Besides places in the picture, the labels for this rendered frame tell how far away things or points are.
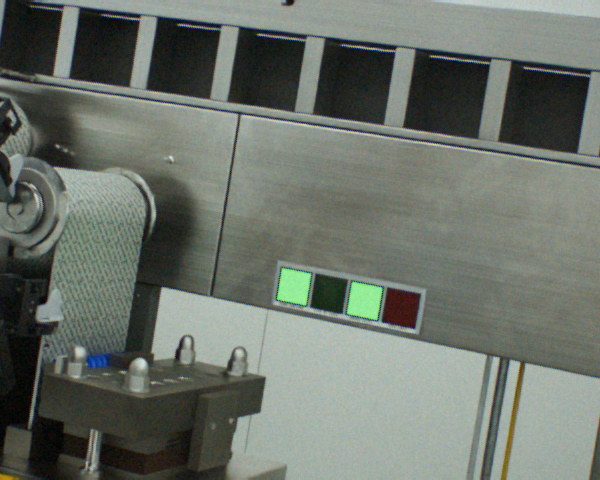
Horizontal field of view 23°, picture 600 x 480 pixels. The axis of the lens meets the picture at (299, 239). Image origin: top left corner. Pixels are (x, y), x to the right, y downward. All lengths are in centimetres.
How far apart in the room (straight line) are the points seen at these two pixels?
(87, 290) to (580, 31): 82
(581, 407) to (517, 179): 243
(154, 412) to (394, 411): 274
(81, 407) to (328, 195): 52
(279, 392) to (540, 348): 277
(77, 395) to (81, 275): 21
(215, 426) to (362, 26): 65
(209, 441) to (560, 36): 79
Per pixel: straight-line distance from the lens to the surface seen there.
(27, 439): 211
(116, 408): 200
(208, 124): 234
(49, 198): 209
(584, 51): 215
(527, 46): 217
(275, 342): 485
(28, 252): 211
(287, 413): 485
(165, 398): 204
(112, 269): 223
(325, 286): 224
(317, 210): 225
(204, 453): 214
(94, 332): 222
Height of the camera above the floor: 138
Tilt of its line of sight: 3 degrees down
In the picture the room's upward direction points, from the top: 9 degrees clockwise
